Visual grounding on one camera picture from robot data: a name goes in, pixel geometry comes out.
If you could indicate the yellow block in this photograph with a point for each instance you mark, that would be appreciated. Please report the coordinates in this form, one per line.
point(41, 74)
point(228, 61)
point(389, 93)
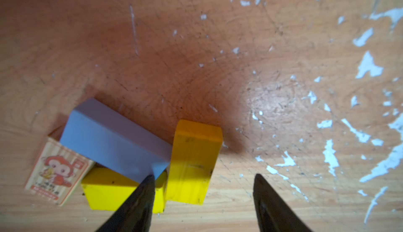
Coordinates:
point(195, 152)
point(107, 190)

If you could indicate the blue block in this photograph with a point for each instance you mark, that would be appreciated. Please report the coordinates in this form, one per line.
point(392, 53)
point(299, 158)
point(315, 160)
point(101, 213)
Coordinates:
point(101, 134)

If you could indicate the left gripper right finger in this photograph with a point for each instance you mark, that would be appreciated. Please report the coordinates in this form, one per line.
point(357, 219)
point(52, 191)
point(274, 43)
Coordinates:
point(273, 213)

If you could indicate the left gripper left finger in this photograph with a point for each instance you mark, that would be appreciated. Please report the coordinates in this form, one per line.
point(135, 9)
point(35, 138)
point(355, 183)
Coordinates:
point(135, 214)

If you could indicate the printed wooden block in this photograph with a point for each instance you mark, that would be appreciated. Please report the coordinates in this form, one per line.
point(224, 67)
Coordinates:
point(57, 172)

